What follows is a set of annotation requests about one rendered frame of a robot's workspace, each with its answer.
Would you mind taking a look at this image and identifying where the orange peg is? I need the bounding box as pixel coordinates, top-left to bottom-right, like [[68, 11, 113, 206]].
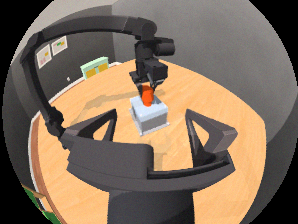
[[140, 85, 154, 107]]

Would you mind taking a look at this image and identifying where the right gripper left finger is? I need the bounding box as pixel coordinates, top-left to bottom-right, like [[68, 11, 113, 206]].
[[64, 108, 117, 141]]

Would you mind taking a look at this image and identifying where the light blue plate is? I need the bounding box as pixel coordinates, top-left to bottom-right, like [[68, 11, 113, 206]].
[[130, 95, 168, 123]]

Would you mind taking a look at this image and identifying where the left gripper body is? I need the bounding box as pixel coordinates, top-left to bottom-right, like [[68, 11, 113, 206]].
[[129, 57, 153, 84]]

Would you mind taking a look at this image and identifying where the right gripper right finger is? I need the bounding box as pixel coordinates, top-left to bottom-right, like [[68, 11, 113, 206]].
[[185, 108, 238, 168]]

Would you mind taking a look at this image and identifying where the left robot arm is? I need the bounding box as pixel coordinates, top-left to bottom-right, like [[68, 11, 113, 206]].
[[20, 15, 176, 141]]

